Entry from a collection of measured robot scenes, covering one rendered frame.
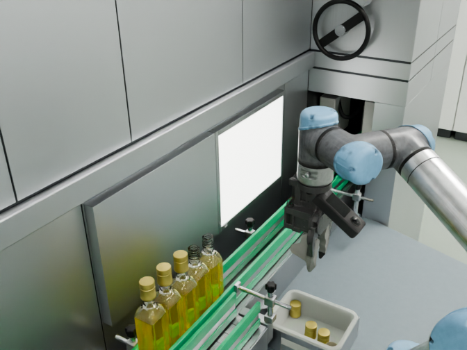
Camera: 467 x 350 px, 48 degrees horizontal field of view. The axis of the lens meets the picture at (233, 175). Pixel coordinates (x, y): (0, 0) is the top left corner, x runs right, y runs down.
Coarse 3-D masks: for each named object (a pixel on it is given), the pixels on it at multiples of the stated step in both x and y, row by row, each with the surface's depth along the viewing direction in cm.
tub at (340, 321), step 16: (288, 304) 160; (304, 304) 160; (320, 304) 157; (336, 304) 155; (288, 320) 159; (304, 320) 159; (320, 320) 159; (336, 320) 156; (352, 320) 149; (304, 336) 144; (336, 336) 153
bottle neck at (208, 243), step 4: (204, 236) 135; (208, 236) 135; (212, 236) 134; (204, 240) 133; (208, 240) 133; (212, 240) 134; (204, 244) 134; (208, 244) 134; (212, 244) 134; (204, 248) 134; (208, 248) 134; (212, 248) 135; (204, 252) 135; (208, 252) 135; (212, 252) 135
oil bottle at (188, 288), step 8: (176, 280) 127; (192, 280) 128; (176, 288) 126; (184, 288) 125; (192, 288) 128; (184, 296) 126; (192, 296) 128; (184, 304) 127; (192, 304) 129; (184, 312) 128; (192, 312) 130; (184, 320) 129; (192, 320) 131
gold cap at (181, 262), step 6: (174, 252) 125; (180, 252) 125; (186, 252) 125; (174, 258) 124; (180, 258) 123; (186, 258) 124; (174, 264) 124; (180, 264) 124; (186, 264) 125; (174, 270) 125; (180, 270) 124; (186, 270) 125
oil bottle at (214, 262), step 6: (216, 252) 137; (204, 258) 135; (210, 258) 135; (216, 258) 136; (210, 264) 134; (216, 264) 136; (222, 264) 139; (210, 270) 135; (216, 270) 137; (222, 270) 140; (210, 276) 136; (216, 276) 137; (222, 276) 140; (210, 282) 136; (216, 282) 138; (222, 282) 141; (210, 288) 138; (216, 288) 139; (222, 288) 142; (216, 294) 140
